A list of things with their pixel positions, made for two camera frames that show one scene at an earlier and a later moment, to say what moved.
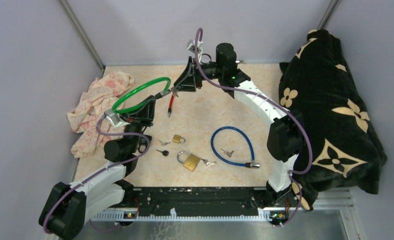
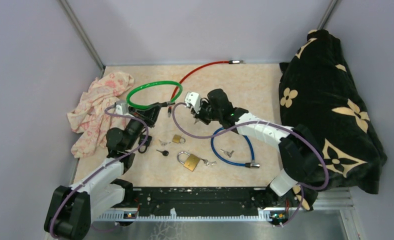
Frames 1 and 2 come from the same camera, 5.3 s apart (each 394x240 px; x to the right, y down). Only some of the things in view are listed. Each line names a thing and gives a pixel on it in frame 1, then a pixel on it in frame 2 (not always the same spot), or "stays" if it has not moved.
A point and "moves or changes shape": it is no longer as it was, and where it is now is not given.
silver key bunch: [208, 164] stays
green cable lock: [116, 104] moves or changes shape
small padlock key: [164, 143] stays
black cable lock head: [143, 141] stays
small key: [228, 154] stays
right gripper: [190, 78] -> [199, 115]
